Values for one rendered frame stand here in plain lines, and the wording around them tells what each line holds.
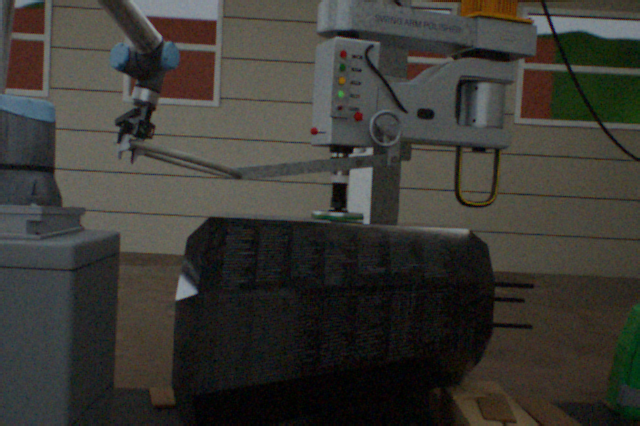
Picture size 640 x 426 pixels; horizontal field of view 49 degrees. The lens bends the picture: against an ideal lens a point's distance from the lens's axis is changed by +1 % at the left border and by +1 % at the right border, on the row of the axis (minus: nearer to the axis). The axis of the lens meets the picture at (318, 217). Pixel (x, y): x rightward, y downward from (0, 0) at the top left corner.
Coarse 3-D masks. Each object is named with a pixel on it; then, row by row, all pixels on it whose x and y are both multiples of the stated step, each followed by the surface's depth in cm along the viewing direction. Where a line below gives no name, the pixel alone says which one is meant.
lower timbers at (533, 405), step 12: (432, 396) 307; (432, 408) 306; (528, 408) 294; (540, 408) 295; (552, 408) 295; (444, 420) 278; (540, 420) 279; (552, 420) 280; (564, 420) 281; (576, 420) 281
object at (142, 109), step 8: (136, 104) 239; (144, 104) 239; (136, 112) 241; (144, 112) 238; (128, 120) 241; (136, 120) 237; (144, 120) 238; (128, 128) 240; (136, 128) 238; (144, 128) 240; (152, 128) 242; (136, 136) 244; (144, 136) 240
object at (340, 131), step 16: (320, 48) 283; (320, 64) 283; (352, 64) 272; (368, 64) 275; (320, 80) 282; (352, 80) 273; (368, 80) 275; (320, 96) 281; (368, 96) 276; (320, 112) 281; (352, 112) 274; (368, 112) 276; (320, 128) 280; (336, 128) 272; (352, 128) 274; (368, 128) 276; (320, 144) 281; (336, 144) 273; (352, 144) 275; (368, 144) 277
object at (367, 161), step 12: (360, 156) 282; (372, 156) 283; (384, 156) 285; (396, 156) 283; (240, 168) 264; (252, 168) 266; (264, 168) 267; (276, 168) 269; (288, 168) 271; (300, 168) 273; (312, 168) 274; (324, 168) 276; (336, 168) 278; (348, 168) 280; (360, 168) 282
